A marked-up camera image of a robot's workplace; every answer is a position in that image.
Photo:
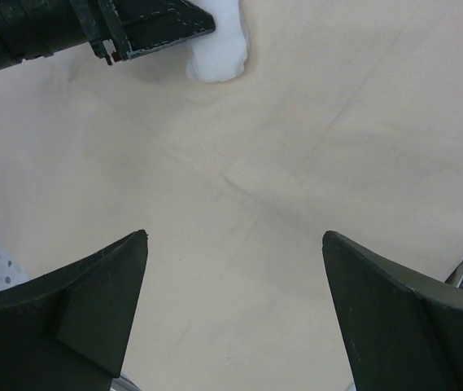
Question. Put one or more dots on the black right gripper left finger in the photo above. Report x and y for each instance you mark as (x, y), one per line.
(69, 329)

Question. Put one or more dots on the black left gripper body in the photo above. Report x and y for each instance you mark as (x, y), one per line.
(38, 29)

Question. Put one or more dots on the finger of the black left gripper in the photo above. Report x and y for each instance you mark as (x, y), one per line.
(142, 27)

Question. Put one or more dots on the white gauze pad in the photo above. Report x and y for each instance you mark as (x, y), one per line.
(219, 56)

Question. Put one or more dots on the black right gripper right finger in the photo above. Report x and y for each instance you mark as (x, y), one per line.
(401, 329)

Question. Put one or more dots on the beige cloth mat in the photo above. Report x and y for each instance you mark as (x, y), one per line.
(349, 117)

